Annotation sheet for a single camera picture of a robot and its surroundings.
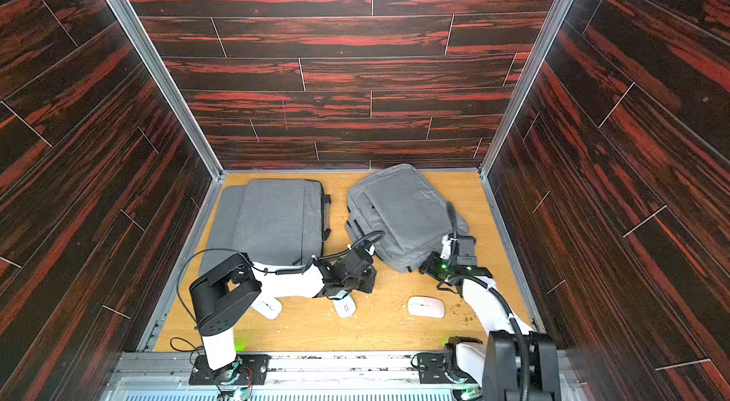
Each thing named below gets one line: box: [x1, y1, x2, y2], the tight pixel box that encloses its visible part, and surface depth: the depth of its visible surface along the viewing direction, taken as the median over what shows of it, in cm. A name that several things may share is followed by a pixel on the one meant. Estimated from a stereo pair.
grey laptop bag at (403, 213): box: [345, 165, 454, 273], surface depth 102 cm
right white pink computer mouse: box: [406, 295, 446, 319], surface depth 86 cm
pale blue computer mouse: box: [332, 289, 357, 319], surface depth 84 cm
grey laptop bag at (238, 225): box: [198, 177, 264, 275], surface depth 100 cm
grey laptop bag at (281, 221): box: [233, 179, 332, 266], surface depth 97 cm
